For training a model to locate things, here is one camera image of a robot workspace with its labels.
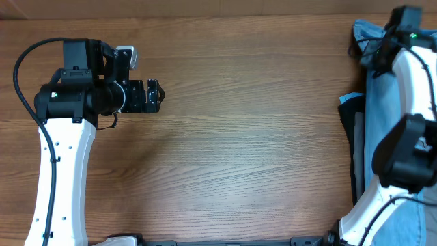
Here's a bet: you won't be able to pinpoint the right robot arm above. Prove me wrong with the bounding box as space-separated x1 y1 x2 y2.
320 5 436 245

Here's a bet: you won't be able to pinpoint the black garment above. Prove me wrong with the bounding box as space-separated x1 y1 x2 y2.
338 95 365 205

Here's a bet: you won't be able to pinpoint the light blue denim jeans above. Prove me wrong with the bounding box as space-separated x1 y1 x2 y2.
352 20 436 245

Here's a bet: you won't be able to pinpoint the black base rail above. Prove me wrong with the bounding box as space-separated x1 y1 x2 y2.
98 232 345 246

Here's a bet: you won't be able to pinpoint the grey shirt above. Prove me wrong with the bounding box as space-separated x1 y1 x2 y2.
353 112 365 199

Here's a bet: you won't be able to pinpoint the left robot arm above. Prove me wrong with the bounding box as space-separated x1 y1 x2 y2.
25 38 165 245

